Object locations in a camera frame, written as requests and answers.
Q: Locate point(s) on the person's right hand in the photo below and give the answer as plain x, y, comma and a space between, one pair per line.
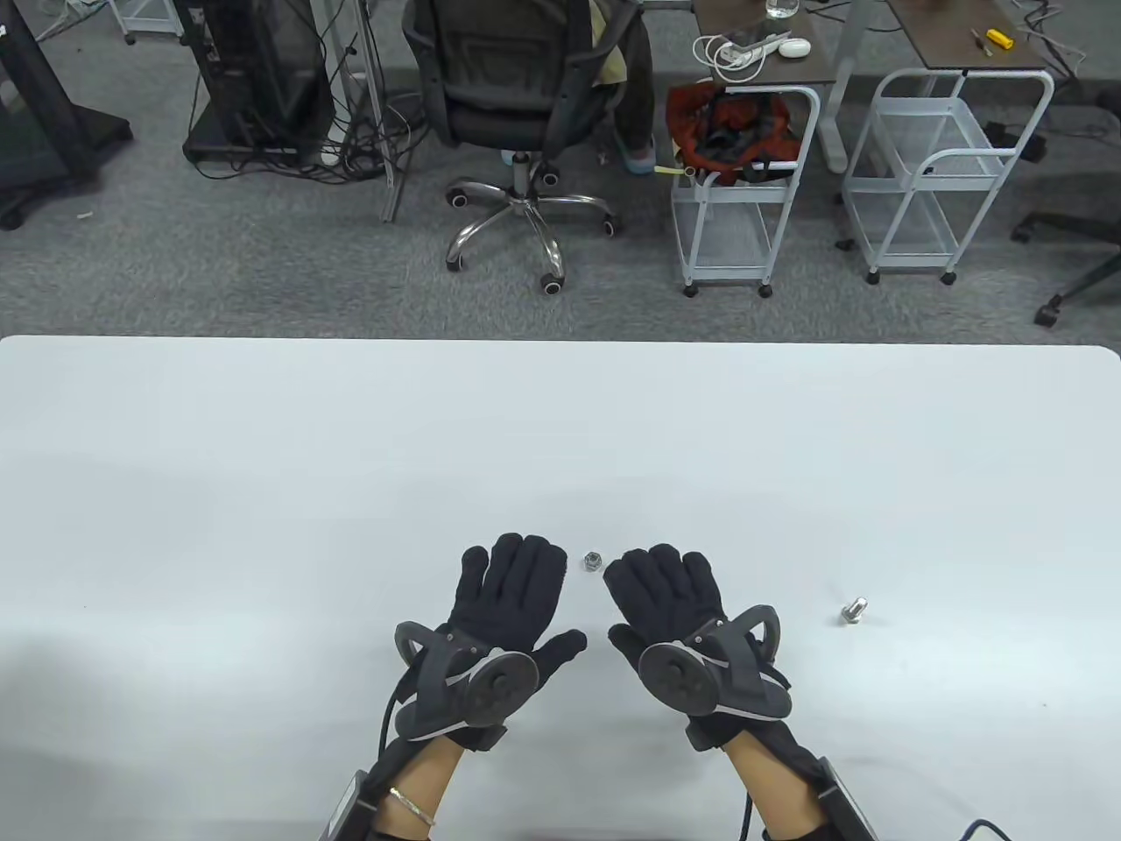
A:
666, 587

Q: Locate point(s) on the person's left hand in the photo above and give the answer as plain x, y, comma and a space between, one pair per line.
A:
517, 587

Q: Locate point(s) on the silver hex nut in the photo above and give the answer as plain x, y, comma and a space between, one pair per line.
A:
593, 561

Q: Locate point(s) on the silver hex head screw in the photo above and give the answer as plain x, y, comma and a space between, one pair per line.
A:
854, 611

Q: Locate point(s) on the black forearm sensor box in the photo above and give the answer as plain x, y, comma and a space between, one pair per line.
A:
350, 810
845, 806

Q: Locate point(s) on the person's left forearm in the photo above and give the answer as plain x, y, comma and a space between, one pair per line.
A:
416, 788

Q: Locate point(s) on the person's right forearm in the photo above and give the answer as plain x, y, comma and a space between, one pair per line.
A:
771, 788

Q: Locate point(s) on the dark grey tracking controller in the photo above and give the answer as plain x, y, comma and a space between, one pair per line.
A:
499, 688
674, 674

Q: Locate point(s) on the white metal trolley cart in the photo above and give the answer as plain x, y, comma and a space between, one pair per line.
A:
928, 114
727, 245

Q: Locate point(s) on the red and black bag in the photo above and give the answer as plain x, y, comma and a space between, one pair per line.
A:
692, 131

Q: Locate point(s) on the black office chair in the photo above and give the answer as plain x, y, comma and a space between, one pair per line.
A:
499, 114

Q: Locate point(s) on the white desk leg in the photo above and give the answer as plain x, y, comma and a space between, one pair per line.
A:
839, 114

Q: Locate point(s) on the black chair base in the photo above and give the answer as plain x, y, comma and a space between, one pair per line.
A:
1082, 280

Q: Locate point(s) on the brown top desk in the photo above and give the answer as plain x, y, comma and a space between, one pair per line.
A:
946, 35
788, 70

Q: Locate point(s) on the white power strip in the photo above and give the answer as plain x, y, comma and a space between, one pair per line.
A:
757, 45

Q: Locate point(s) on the white computer mouse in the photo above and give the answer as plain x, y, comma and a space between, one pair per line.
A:
794, 48

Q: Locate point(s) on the black power adapter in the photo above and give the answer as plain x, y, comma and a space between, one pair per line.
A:
1016, 140

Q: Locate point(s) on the black computer tower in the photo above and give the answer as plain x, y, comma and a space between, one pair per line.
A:
263, 61

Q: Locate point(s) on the clear drinking glass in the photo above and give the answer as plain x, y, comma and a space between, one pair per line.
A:
782, 9

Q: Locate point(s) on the small thin screwdriver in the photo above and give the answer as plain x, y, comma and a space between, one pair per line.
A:
982, 43

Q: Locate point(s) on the black rolling stand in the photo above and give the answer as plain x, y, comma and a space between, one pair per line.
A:
35, 105

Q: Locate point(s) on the aluminium frame post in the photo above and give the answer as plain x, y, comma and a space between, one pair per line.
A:
391, 201

